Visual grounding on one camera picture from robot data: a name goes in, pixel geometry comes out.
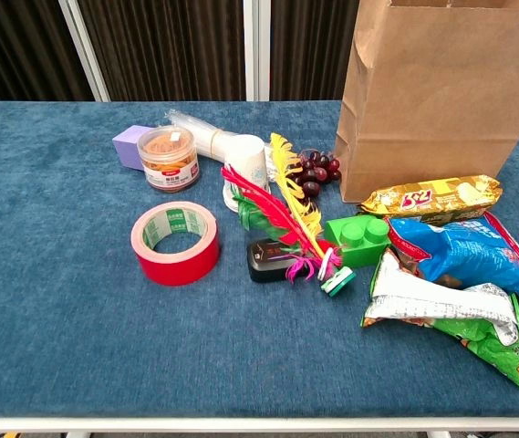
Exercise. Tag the red yellow feather toy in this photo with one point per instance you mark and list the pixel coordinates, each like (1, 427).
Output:
(282, 219)

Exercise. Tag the green toy brick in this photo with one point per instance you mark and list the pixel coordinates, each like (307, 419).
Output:
(359, 248)

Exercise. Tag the yellow snack packet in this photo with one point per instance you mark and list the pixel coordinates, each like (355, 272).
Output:
(423, 198)

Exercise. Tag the blue snack packet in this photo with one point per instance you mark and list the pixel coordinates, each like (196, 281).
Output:
(459, 251)

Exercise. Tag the green white snack packet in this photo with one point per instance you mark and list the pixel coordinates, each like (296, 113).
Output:
(482, 333)

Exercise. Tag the white paper cup stack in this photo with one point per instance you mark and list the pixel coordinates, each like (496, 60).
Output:
(245, 159)

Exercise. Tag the brown paper carrier bag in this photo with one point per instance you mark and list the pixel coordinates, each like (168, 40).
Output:
(423, 91)

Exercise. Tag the black car key fob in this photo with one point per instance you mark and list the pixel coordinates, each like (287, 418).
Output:
(263, 267)

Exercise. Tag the dark red grape bunch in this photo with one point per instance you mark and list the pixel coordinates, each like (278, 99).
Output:
(311, 175)

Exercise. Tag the red tape roll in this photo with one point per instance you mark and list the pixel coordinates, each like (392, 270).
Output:
(177, 269)

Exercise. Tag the bundle of clear straws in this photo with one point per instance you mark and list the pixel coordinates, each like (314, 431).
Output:
(204, 137)

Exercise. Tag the clear jar of rubber bands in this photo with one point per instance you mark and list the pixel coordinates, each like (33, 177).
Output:
(170, 169)

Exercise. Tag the purple cube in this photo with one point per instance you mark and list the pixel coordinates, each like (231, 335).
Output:
(124, 146)

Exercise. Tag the black pleated curtain panel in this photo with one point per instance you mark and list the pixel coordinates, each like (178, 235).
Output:
(13, 45)
(309, 45)
(172, 45)

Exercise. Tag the blue table cover cloth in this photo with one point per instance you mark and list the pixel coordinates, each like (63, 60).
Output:
(58, 274)

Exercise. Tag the white partition post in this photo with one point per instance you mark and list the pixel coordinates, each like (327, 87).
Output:
(256, 45)
(83, 50)

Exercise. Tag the white table frame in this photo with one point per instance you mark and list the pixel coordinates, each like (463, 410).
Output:
(241, 424)

